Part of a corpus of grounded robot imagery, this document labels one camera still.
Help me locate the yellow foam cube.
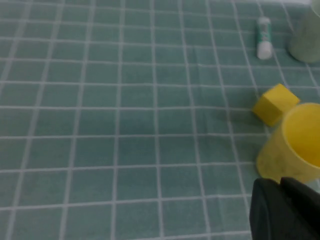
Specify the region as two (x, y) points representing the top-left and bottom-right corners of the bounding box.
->
(251, 83), (301, 127)

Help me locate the white green glue stick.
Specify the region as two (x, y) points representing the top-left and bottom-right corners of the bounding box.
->
(255, 16), (272, 60)

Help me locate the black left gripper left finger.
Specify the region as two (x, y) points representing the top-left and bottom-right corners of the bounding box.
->
(249, 177), (288, 240)

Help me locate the teal checked tablecloth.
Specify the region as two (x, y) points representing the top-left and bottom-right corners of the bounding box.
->
(0, 0), (320, 240)

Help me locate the green plastic cup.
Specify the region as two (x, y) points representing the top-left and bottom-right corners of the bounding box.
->
(288, 0), (320, 63)

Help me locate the yellow plastic cup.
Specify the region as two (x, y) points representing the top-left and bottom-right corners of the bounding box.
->
(255, 102), (320, 185)

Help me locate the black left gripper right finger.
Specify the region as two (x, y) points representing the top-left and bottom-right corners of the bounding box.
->
(279, 176), (320, 240)

